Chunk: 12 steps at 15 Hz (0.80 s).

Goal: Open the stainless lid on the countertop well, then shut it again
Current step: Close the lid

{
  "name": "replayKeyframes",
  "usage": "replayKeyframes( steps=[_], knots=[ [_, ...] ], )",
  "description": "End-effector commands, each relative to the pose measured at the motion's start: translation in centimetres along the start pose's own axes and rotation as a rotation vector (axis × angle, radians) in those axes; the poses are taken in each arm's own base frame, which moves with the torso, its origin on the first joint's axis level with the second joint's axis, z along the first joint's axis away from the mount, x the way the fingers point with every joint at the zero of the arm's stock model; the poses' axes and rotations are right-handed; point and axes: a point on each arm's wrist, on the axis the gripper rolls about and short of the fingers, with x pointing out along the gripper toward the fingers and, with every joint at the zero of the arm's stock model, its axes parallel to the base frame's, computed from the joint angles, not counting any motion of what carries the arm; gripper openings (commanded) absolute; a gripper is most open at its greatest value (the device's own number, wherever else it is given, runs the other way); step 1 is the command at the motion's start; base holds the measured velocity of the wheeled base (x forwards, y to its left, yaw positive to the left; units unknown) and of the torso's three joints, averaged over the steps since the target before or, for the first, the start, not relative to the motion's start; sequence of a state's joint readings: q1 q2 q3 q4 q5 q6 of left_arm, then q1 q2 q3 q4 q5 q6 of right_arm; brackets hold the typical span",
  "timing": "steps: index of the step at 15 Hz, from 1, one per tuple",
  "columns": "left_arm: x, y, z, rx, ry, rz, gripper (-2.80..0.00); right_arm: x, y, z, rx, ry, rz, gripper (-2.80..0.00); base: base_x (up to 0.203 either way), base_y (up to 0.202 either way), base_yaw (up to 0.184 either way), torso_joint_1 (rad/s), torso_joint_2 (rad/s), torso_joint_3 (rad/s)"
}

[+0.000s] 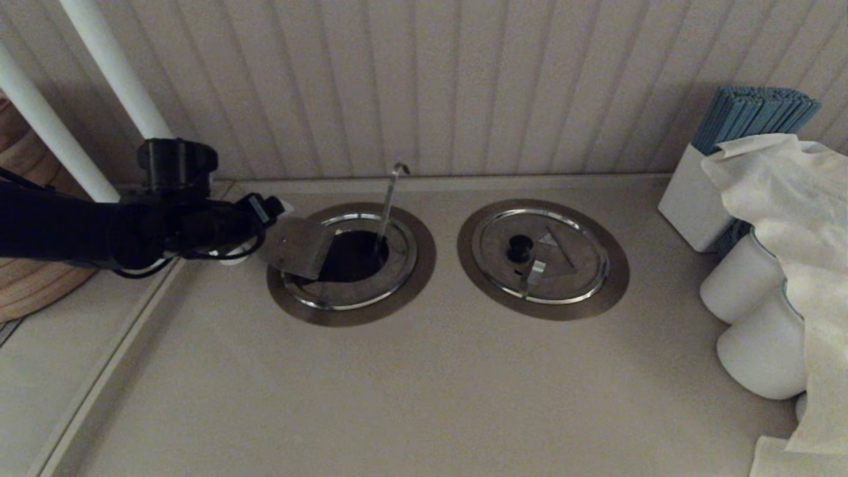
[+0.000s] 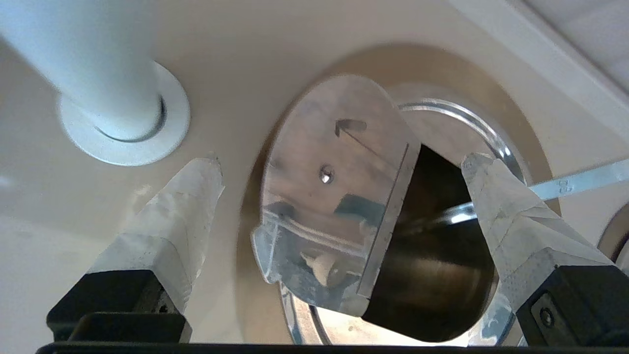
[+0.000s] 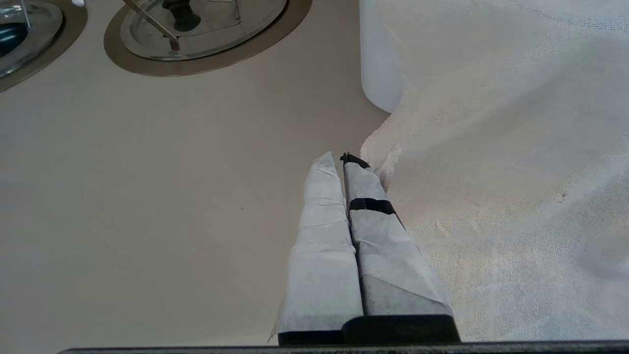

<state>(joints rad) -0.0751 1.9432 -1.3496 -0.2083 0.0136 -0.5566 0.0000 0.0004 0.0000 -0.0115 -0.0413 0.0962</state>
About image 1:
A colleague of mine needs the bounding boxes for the bundle of blue straws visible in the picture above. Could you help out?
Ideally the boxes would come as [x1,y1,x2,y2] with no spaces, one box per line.
[691,84,822,156]

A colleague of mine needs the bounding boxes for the white cloth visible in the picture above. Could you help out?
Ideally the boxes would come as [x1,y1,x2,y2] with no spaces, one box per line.
[700,132,848,456]

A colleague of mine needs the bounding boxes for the hinged steel pot lid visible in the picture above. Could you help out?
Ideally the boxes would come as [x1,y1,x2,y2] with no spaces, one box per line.
[265,212,419,311]

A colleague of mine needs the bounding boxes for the steel lid with black knob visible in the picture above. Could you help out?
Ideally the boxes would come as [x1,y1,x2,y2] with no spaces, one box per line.
[471,208,610,305]

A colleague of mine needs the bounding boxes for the plain white pole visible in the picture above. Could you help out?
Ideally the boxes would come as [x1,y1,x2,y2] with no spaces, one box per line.
[0,43,121,203]

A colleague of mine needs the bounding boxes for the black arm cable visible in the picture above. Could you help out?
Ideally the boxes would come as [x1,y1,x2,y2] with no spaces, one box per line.
[0,167,267,279]

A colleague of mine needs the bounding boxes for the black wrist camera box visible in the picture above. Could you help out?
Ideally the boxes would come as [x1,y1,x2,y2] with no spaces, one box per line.
[136,138,219,203]

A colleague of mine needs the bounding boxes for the white pole with round foot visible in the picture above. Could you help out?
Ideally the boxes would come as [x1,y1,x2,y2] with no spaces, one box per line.
[60,0,249,266]

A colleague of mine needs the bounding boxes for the white folded napkin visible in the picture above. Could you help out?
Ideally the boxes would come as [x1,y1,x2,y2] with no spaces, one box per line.
[749,435,848,477]

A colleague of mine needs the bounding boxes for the white cylindrical jar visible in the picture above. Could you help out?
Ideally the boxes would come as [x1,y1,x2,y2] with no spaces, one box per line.
[715,285,808,401]
[699,232,787,324]

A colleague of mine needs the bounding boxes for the white square holder box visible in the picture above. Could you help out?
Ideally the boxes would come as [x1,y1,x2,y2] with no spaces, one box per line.
[657,142,737,252]

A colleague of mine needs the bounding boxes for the round wooden table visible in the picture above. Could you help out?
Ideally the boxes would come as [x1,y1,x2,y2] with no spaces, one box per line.
[0,93,100,323]

